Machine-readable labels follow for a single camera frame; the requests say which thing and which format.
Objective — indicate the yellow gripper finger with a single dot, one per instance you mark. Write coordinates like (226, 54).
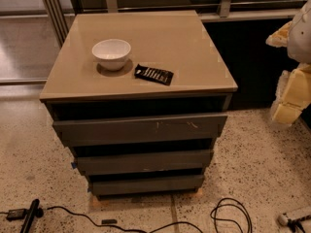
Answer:
(293, 94)
(280, 37)

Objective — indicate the grey drawer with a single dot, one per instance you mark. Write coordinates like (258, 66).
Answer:
(147, 185)
(140, 129)
(143, 162)

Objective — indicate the grey bottom drawer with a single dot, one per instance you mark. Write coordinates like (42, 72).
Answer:
(147, 185)

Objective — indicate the grey top drawer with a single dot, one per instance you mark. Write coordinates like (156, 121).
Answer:
(140, 129)

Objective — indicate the white power strip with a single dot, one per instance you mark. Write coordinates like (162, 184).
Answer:
(300, 214)

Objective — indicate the small black floor block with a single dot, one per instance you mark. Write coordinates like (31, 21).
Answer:
(108, 221)

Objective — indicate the black snack packet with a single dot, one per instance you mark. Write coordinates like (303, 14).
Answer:
(153, 74)

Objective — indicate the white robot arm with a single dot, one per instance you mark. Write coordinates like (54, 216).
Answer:
(299, 39)

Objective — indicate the white ceramic bowl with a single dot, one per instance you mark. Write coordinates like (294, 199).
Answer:
(112, 54)

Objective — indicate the black bar device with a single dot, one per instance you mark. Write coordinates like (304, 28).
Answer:
(34, 211)

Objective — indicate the grey middle drawer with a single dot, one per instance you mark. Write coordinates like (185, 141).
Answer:
(143, 162)

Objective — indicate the grey drawer cabinet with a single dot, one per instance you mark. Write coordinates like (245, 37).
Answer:
(79, 88)

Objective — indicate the metal railing frame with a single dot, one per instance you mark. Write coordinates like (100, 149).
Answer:
(208, 10)

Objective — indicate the black power adapter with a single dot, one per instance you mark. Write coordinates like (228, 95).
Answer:
(16, 214)

